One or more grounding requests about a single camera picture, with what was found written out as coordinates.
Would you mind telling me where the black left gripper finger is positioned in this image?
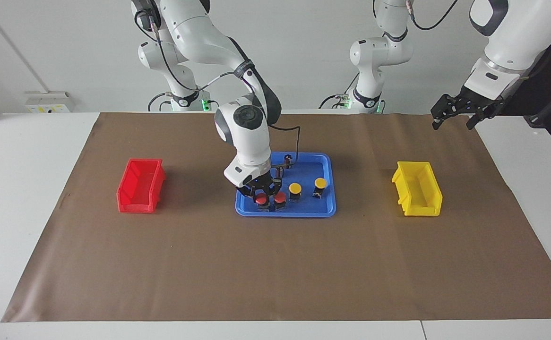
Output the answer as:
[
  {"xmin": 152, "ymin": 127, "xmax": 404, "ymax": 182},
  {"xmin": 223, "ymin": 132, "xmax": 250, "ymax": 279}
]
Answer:
[
  {"xmin": 467, "ymin": 111, "xmax": 493, "ymax": 130},
  {"xmin": 430, "ymin": 94, "xmax": 455, "ymax": 130}
]

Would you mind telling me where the blue plastic tray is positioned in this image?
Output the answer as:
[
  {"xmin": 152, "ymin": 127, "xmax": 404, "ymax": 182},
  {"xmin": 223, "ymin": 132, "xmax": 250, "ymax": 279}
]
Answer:
[{"xmin": 235, "ymin": 152, "xmax": 337, "ymax": 218}]

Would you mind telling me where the brown paper table mat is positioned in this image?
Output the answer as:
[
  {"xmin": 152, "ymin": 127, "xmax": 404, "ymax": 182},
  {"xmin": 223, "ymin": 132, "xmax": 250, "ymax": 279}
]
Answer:
[{"xmin": 0, "ymin": 112, "xmax": 551, "ymax": 323}]

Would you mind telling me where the yellow plastic bin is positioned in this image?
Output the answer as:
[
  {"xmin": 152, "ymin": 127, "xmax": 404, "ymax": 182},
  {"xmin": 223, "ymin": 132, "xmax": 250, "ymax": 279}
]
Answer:
[{"xmin": 391, "ymin": 161, "xmax": 444, "ymax": 217}]

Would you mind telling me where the red plastic bin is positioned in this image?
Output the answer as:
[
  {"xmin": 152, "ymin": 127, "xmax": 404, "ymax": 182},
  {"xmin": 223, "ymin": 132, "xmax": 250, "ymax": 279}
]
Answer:
[{"xmin": 116, "ymin": 158, "xmax": 166, "ymax": 214}]

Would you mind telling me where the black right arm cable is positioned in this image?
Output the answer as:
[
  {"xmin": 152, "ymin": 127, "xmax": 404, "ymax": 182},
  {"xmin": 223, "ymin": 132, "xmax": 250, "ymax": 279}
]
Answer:
[{"xmin": 134, "ymin": 7, "xmax": 302, "ymax": 166}]

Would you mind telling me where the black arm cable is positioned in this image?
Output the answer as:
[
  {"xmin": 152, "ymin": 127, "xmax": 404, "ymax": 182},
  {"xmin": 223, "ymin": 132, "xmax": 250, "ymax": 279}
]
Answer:
[
  {"xmin": 405, "ymin": 0, "xmax": 460, "ymax": 32},
  {"xmin": 134, "ymin": 7, "xmax": 302, "ymax": 166}
]

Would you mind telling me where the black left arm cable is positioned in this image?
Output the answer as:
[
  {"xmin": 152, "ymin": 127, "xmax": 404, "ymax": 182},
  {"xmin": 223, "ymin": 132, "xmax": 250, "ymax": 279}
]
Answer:
[{"xmin": 405, "ymin": 0, "xmax": 460, "ymax": 32}]

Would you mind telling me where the black left base cable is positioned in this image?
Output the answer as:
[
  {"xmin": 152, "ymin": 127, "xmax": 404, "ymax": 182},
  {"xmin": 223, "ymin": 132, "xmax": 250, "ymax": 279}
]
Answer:
[{"xmin": 319, "ymin": 73, "xmax": 359, "ymax": 110}]

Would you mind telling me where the black base cable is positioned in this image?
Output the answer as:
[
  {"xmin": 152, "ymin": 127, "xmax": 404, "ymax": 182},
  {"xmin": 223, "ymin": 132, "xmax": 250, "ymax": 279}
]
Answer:
[
  {"xmin": 319, "ymin": 73, "xmax": 359, "ymax": 110},
  {"xmin": 147, "ymin": 92, "xmax": 173, "ymax": 112}
]

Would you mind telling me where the black right base cable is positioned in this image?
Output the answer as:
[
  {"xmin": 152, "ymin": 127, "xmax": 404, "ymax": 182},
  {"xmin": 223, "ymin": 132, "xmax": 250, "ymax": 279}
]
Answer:
[{"xmin": 147, "ymin": 92, "xmax": 173, "ymax": 112}]

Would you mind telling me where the white wall outlet box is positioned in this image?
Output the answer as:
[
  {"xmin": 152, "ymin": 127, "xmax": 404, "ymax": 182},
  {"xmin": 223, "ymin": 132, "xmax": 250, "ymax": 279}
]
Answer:
[{"xmin": 24, "ymin": 91, "xmax": 72, "ymax": 114}]

